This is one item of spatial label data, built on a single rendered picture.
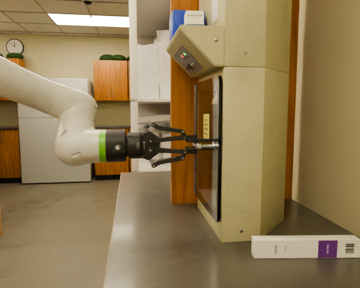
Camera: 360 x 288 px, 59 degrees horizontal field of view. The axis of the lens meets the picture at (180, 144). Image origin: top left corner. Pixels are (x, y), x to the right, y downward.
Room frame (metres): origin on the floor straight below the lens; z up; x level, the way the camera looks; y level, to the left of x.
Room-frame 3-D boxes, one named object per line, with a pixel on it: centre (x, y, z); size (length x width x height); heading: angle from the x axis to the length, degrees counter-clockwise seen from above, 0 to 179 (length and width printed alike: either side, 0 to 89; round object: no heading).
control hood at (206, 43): (0.98, -0.03, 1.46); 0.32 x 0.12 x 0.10; 9
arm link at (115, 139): (0.89, 0.18, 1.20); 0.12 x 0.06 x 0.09; 9
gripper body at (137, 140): (0.91, 0.10, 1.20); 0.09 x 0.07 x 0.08; 99
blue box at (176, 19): (1.06, -0.02, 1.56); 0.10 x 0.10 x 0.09; 9
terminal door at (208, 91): (0.99, -0.08, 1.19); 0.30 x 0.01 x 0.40; 9
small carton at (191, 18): (0.94, -0.04, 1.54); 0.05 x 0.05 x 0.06; 5
